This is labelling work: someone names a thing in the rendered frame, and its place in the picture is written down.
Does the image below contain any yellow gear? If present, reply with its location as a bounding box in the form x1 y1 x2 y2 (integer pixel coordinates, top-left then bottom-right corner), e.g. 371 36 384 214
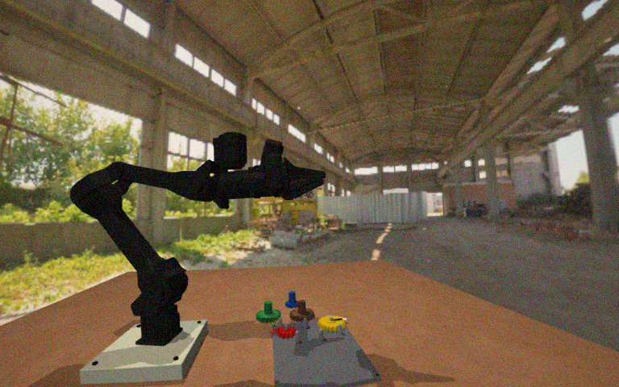
318 315 346 332

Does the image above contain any brown gear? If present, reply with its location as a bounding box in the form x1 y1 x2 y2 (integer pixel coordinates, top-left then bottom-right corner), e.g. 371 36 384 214
289 300 314 322

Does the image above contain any blue gear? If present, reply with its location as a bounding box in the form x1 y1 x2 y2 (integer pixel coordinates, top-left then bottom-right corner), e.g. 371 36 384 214
285 291 297 309

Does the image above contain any red gear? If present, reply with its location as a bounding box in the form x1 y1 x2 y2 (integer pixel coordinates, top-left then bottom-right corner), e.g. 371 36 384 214
277 325 296 339

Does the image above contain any green gear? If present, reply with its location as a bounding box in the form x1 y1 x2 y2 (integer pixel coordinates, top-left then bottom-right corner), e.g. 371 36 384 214
256 301 280 323

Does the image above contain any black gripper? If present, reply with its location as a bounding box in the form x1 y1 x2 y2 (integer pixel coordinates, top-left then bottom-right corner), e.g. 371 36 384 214
243 153 326 200

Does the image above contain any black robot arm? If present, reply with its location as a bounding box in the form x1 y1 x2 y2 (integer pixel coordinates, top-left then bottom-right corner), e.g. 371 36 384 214
70 132 247 347

